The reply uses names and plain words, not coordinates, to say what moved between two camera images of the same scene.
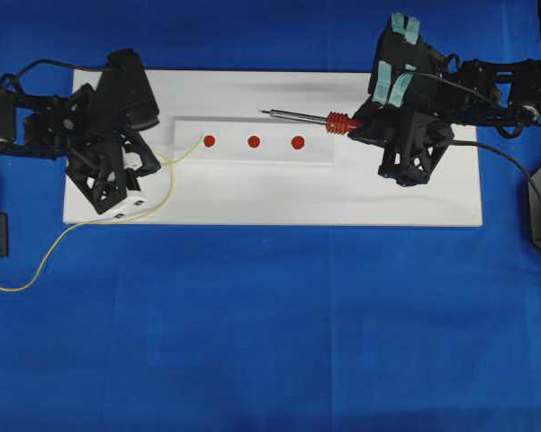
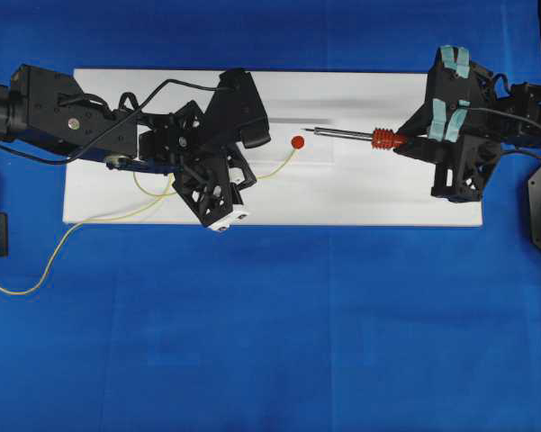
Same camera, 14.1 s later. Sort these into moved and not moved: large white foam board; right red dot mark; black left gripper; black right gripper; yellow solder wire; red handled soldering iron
Moved: red handled soldering iron; black left gripper; yellow solder wire; black right gripper
Not moved: right red dot mark; large white foam board
